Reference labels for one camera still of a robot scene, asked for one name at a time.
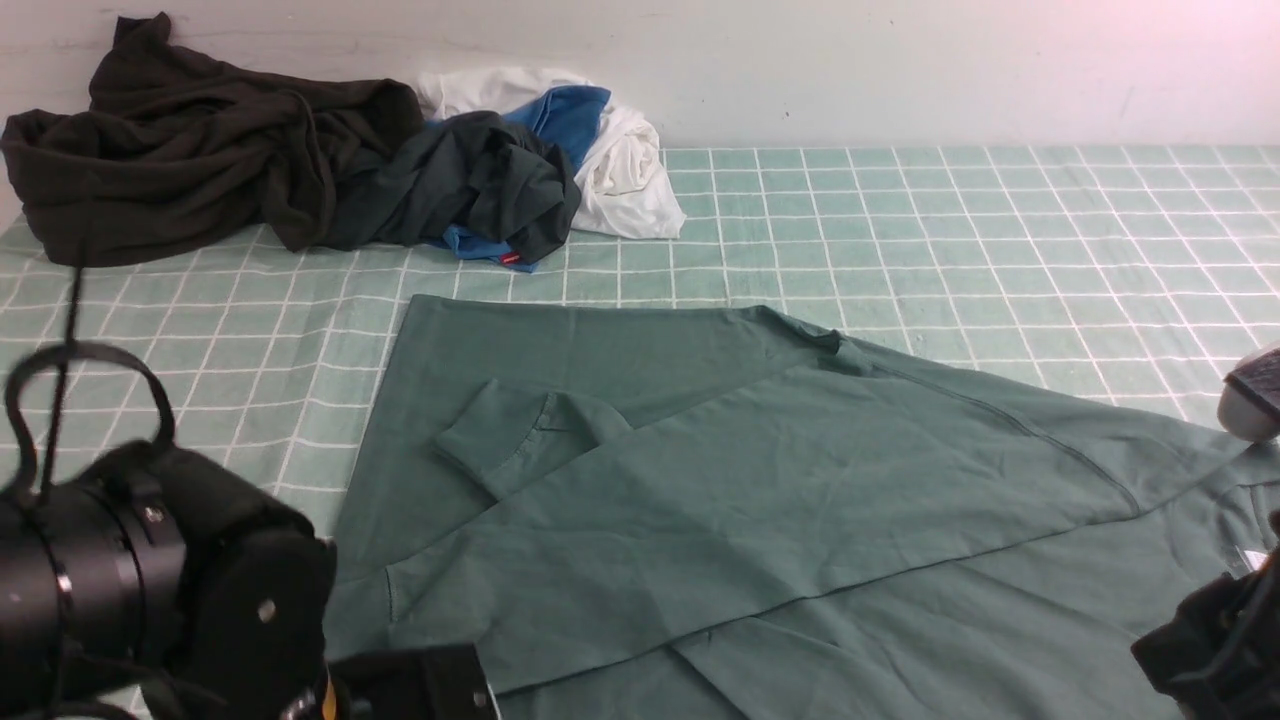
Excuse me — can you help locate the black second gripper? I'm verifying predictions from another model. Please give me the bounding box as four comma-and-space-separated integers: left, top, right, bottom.
1132, 548, 1279, 719

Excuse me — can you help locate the green long-sleeved shirt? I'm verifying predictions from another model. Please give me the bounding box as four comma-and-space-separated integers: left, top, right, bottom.
325, 296, 1277, 719

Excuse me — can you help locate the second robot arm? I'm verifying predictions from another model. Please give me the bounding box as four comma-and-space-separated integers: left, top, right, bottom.
1132, 345, 1279, 719

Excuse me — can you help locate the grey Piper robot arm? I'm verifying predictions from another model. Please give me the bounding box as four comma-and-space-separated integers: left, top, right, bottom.
1, 441, 338, 719

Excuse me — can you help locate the green checkered tablecloth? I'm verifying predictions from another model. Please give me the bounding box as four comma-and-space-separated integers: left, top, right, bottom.
0, 146, 1280, 720

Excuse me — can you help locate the white garment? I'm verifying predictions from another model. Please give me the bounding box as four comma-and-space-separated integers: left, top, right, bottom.
417, 67, 686, 240

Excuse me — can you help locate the blue garment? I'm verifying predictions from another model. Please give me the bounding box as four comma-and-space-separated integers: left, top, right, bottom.
428, 85, 612, 273

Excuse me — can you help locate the dark green crumpled garment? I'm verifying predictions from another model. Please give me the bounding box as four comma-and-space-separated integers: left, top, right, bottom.
317, 111, 581, 263

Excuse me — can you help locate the dark brown crumpled garment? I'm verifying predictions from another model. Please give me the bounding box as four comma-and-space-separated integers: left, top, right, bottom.
3, 13, 424, 266

